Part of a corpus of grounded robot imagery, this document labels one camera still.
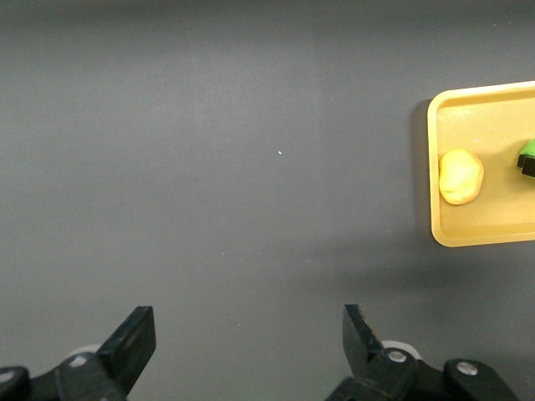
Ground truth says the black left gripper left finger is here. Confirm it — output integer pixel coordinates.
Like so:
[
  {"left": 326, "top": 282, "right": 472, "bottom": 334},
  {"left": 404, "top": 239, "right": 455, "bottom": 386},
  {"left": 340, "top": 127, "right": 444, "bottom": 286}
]
[{"left": 0, "top": 305, "right": 157, "bottom": 401}]

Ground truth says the yellow potato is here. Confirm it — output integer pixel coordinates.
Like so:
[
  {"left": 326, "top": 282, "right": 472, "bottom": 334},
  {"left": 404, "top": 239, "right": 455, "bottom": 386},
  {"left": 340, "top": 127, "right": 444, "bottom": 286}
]
[{"left": 438, "top": 149, "right": 485, "bottom": 206}]

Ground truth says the yellow plastic tray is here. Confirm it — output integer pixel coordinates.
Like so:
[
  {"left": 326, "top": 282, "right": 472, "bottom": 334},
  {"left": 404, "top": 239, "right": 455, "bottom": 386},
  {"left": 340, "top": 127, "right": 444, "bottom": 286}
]
[{"left": 426, "top": 80, "right": 535, "bottom": 248}]

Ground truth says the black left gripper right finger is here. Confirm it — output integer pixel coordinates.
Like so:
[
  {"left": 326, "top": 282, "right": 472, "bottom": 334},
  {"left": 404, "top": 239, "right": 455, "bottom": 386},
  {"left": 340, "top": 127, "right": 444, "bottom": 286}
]
[{"left": 324, "top": 303, "right": 519, "bottom": 401}]

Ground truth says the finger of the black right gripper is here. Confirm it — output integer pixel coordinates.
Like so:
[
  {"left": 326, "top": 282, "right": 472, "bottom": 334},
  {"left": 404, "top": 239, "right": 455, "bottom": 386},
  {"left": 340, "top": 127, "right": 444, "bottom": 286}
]
[{"left": 516, "top": 153, "right": 535, "bottom": 180}]

